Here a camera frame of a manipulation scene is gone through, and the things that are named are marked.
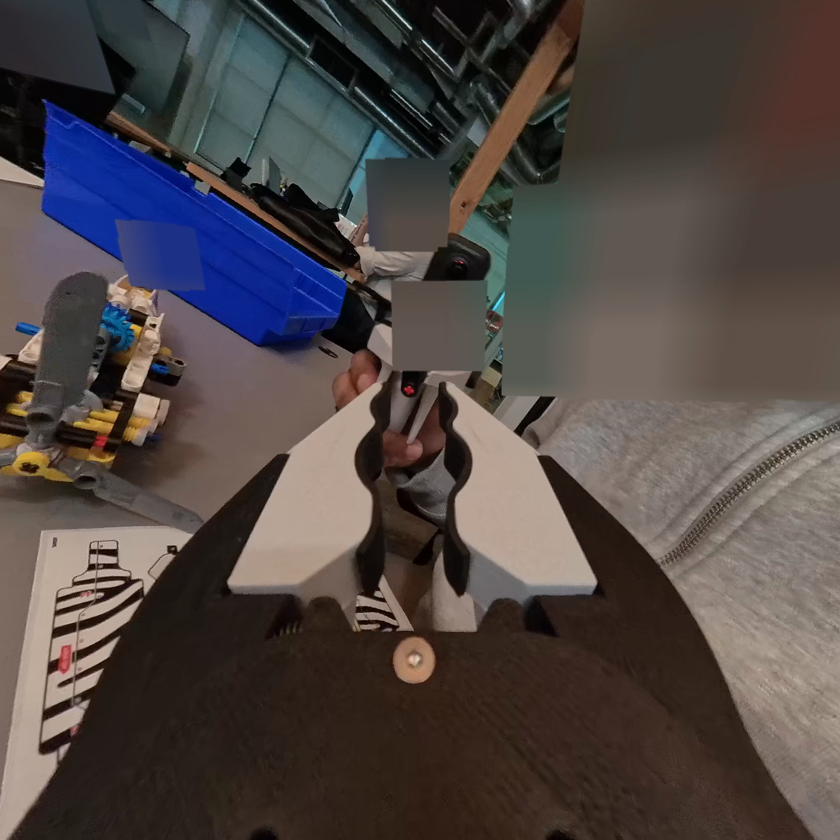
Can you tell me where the wooden post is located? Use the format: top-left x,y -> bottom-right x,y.
448,0 -> 585,237

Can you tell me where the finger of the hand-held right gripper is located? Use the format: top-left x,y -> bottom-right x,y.
367,319 -> 412,435
407,369 -> 484,443

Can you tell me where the lego airplane model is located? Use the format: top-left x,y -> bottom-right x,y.
0,271 -> 206,534

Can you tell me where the black bag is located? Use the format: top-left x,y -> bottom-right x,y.
251,182 -> 361,266

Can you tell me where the person's right hand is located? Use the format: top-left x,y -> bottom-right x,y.
331,350 -> 454,470

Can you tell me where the person's right forearm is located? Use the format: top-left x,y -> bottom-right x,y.
392,453 -> 458,526

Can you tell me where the zebra striped sticker sheet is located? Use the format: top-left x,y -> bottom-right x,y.
0,525 -> 414,795

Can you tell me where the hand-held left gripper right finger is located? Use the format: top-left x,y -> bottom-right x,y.
437,382 -> 600,610

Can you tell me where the wooden workbench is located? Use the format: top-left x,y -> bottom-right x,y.
105,110 -> 368,284

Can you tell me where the blue plastic bin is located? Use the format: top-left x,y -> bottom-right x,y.
41,98 -> 349,349

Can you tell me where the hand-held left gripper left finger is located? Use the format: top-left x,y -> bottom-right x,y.
225,384 -> 395,603

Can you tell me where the person's grey zip hoodie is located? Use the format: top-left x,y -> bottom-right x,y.
518,397 -> 840,840

